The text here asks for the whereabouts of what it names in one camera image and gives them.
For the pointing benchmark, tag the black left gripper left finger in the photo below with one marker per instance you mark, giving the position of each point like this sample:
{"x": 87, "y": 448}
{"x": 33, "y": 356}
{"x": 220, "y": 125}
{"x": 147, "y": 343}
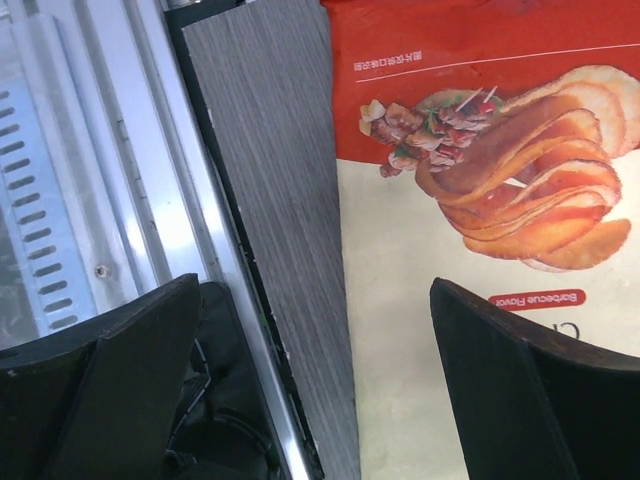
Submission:
{"x": 98, "y": 399}

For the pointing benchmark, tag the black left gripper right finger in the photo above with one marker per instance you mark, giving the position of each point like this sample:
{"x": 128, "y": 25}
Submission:
{"x": 532, "y": 403}

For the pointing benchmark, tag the cream red cassava chips bag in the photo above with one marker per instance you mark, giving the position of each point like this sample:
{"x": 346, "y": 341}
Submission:
{"x": 494, "y": 144}

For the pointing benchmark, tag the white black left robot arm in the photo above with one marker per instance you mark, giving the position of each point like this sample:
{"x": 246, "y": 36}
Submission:
{"x": 221, "y": 429}

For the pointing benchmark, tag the aluminium front rail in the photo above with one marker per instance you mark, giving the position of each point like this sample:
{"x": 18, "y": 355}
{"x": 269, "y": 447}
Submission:
{"x": 108, "y": 190}

